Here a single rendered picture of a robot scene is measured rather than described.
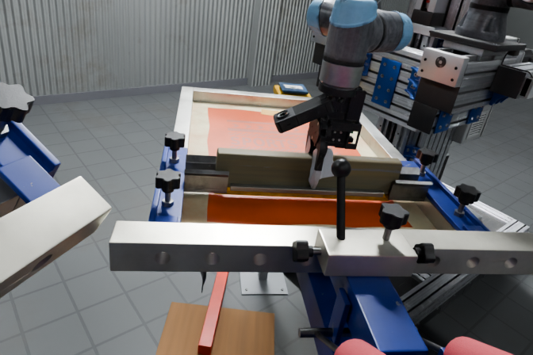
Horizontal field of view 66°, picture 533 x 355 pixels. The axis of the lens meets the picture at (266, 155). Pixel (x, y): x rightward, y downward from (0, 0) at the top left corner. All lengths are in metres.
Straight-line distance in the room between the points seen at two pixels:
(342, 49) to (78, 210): 0.49
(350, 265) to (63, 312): 1.56
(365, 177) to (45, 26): 3.39
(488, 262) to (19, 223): 0.65
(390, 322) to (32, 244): 0.39
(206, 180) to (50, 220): 0.41
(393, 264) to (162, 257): 0.32
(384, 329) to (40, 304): 1.68
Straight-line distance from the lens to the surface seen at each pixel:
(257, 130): 1.17
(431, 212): 0.92
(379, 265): 0.57
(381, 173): 0.87
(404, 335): 0.53
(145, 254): 0.59
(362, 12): 0.73
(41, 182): 0.50
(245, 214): 0.80
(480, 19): 1.49
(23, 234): 0.43
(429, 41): 1.69
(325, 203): 0.88
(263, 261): 0.61
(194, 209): 0.80
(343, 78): 0.74
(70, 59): 4.04
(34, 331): 1.93
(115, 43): 4.12
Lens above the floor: 1.40
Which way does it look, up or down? 26 degrees down
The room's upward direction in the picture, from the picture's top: 8 degrees clockwise
